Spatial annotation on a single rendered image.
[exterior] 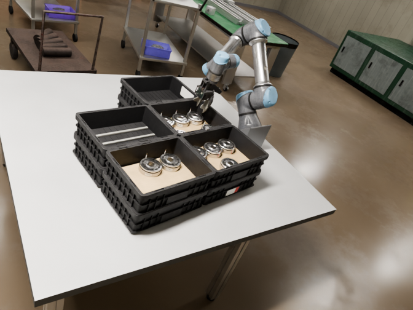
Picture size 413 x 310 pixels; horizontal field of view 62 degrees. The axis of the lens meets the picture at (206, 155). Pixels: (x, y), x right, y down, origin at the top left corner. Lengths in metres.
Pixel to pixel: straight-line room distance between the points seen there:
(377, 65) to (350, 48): 0.69
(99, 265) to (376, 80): 6.39
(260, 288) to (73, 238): 1.40
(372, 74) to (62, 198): 6.34
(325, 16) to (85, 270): 9.99
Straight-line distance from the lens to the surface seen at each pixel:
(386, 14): 9.76
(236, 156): 1.89
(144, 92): 2.23
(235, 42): 2.20
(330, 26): 10.56
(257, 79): 2.13
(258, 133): 2.14
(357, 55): 7.39
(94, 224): 1.50
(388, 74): 7.06
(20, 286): 2.17
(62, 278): 1.35
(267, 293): 2.45
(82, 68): 3.66
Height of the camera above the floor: 1.83
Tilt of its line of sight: 34 degrees down
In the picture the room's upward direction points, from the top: 20 degrees clockwise
